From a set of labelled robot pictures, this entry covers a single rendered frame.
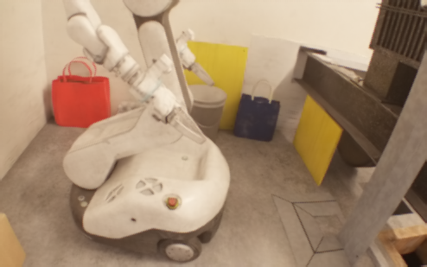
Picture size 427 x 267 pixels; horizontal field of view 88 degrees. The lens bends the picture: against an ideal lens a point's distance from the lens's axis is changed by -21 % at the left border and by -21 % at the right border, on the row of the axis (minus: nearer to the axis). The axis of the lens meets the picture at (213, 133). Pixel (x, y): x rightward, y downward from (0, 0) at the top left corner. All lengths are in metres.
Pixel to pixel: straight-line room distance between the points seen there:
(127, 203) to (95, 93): 1.10
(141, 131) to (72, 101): 1.11
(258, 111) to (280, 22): 0.66
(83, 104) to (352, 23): 2.06
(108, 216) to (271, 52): 1.50
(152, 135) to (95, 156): 0.25
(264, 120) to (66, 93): 1.38
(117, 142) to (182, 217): 0.34
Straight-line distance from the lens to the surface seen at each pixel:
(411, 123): 1.10
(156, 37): 0.84
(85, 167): 1.09
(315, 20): 2.10
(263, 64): 1.96
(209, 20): 1.83
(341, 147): 2.12
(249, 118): 1.92
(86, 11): 0.71
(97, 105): 1.90
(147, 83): 0.67
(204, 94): 1.88
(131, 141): 0.94
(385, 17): 1.40
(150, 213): 0.91
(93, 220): 1.04
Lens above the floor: 0.98
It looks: 30 degrees down
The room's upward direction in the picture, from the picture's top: 9 degrees clockwise
